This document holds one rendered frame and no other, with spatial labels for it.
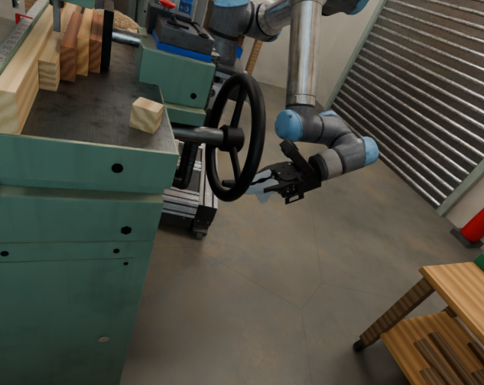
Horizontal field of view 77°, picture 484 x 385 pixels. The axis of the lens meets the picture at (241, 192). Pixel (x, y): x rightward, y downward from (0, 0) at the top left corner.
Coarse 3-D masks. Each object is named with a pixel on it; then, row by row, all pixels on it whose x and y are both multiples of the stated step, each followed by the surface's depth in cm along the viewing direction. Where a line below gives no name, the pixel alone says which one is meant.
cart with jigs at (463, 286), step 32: (480, 256) 118; (416, 288) 110; (448, 288) 101; (480, 288) 108; (384, 320) 121; (416, 320) 135; (448, 320) 142; (480, 320) 94; (416, 352) 121; (448, 352) 124; (480, 352) 130; (416, 384) 109; (448, 384) 112; (480, 384) 117
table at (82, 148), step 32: (128, 64) 60; (64, 96) 42; (96, 96) 45; (128, 96) 49; (160, 96) 53; (32, 128) 34; (64, 128) 36; (96, 128) 39; (128, 128) 41; (160, 128) 44; (0, 160) 34; (32, 160) 35; (64, 160) 36; (96, 160) 37; (128, 160) 39; (160, 160) 40
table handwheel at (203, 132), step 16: (240, 80) 63; (224, 96) 74; (240, 96) 65; (256, 96) 58; (240, 112) 67; (256, 112) 57; (176, 128) 62; (192, 128) 64; (208, 128) 66; (224, 128) 67; (240, 128) 69; (256, 128) 57; (208, 144) 80; (224, 144) 67; (240, 144) 68; (256, 144) 57; (208, 160) 79; (256, 160) 58; (208, 176) 78; (240, 176) 61; (224, 192) 68; (240, 192) 63
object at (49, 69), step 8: (64, 8) 61; (72, 8) 63; (80, 8) 77; (64, 16) 57; (48, 40) 45; (56, 40) 46; (48, 48) 43; (56, 48) 44; (40, 56) 40; (48, 56) 41; (56, 56) 42; (40, 64) 40; (48, 64) 40; (56, 64) 41; (40, 72) 40; (48, 72) 41; (56, 72) 41; (40, 80) 41; (48, 80) 41; (56, 80) 42; (40, 88) 42; (48, 88) 42; (56, 88) 42
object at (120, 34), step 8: (104, 8) 49; (112, 8) 51; (104, 16) 49; (112, 16) 50; (104, 24) 50; (112, 24) 50; (104, 32) 51; (112, 32) 54; (120, 32) 54; (128, 32) 55; (104, 40) 51; (112, 40) 55; (120, 40) 55; (128, 40) 55; (136, 40) 56; (104, 48) 52; (104, 56) 53; (104, 64) 54
